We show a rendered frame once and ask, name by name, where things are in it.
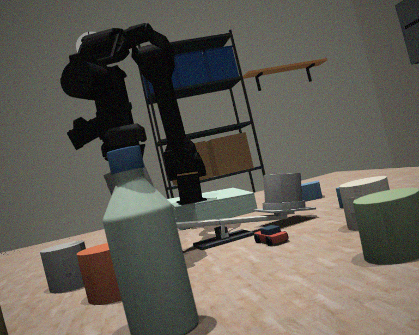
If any orange cylinder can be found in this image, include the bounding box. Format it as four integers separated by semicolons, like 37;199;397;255
77;243;122;305

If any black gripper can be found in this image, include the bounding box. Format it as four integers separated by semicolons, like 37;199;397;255
96;98;147;161

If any red toy truck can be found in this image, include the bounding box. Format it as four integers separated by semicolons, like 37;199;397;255
254;225;289;246

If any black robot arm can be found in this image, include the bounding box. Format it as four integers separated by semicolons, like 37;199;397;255
60;23;207;205

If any grey balance beam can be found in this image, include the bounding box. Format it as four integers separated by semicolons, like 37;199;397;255
176;200;316;250

